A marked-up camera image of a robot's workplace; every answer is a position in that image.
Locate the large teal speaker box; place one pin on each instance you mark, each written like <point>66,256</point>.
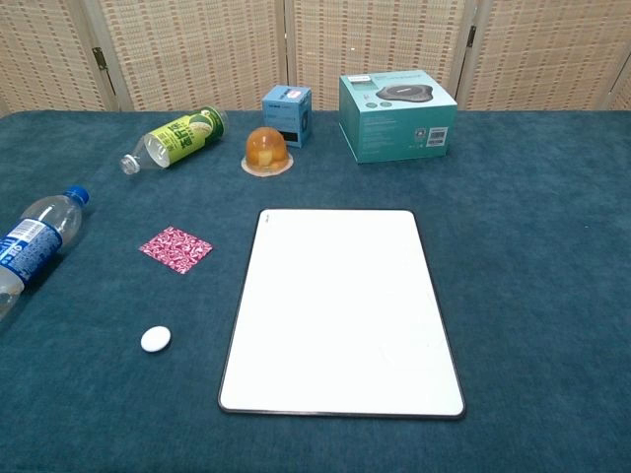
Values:
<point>394,128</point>

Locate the dark teal tablecloth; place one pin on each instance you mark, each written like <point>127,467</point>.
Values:
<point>532,295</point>

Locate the orange jelly cup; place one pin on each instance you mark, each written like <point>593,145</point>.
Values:
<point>266,148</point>

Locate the woven bamboo folding screen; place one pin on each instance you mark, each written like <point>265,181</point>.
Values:
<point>197,49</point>

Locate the small light blue box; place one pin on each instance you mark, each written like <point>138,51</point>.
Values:
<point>282,118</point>

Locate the white board with black rim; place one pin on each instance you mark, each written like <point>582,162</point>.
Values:
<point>340,315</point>

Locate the clear bottle with blue label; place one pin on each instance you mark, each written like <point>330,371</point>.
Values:
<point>34,239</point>

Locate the clear bottle with green label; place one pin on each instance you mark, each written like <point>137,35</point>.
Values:
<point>182,135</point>

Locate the pink patterned square packet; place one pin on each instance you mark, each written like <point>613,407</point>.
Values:
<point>176,250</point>

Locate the white oval pebble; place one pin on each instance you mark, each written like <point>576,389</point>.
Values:
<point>156,339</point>

